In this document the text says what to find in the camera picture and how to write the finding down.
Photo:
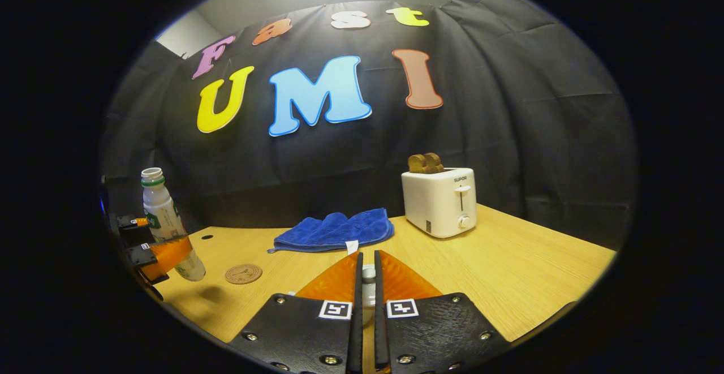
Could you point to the round wooden coaster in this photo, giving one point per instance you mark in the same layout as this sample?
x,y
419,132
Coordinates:
x,y
243,274

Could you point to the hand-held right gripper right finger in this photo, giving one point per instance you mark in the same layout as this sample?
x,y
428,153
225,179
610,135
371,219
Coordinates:
x,y
378,334

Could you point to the white green-label water bottle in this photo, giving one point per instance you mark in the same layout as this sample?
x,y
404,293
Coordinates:
x,y
161,204

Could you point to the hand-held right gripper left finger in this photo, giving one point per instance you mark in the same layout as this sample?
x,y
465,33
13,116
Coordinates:
x,y
358,334

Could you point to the white toaster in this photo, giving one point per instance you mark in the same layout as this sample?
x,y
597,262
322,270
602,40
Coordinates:
x,y
435,204

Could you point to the white teacup lid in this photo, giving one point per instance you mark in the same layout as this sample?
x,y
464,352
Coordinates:
x,y
369,292

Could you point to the blue towel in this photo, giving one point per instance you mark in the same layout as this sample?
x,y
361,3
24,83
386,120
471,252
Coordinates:
x,y
339,230

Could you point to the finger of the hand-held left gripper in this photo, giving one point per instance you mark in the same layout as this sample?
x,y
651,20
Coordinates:
x,y
141,255
130,232

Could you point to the black backdrop cloth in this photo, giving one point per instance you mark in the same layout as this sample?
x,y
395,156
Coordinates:
x,y
509,108

